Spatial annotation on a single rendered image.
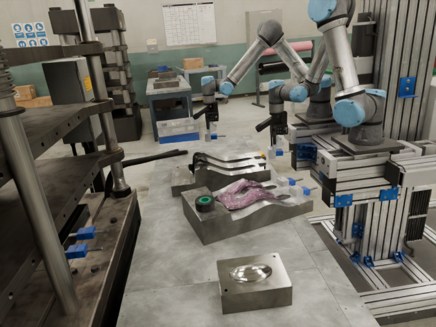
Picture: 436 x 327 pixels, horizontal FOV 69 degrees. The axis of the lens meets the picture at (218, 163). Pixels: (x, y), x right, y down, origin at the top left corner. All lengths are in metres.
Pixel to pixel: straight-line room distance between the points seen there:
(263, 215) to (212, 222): 0.22
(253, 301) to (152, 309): 0.30
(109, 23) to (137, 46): 2.68
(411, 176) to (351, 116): 0.37
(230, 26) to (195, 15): 0.85
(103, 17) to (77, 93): 3.59
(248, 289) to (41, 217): 0.59
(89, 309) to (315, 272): 0.72
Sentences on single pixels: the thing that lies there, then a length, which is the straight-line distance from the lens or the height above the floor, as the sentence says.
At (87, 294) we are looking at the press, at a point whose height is 0.78.
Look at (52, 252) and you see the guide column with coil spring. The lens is 1.01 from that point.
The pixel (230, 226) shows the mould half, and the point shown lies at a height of 0.85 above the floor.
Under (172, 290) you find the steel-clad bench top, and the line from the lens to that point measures 1.07.
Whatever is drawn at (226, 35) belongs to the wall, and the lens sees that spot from 8.01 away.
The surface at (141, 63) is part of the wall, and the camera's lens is 7.85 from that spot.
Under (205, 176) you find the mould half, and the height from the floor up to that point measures 0.89.
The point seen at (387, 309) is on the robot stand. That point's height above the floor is 0.19.
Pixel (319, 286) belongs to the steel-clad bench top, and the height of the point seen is 0.80.
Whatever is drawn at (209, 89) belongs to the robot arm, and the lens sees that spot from 1.92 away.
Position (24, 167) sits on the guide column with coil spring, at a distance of 0.90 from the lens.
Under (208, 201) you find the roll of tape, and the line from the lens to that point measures 1.21.
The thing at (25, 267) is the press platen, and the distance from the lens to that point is 0.96.
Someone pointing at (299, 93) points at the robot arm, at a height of 1.26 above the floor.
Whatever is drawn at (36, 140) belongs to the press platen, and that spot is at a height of 1.29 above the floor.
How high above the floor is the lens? 1.53
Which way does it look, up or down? 22 degrees down
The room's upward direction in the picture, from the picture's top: 5 degrees counter-clockwise
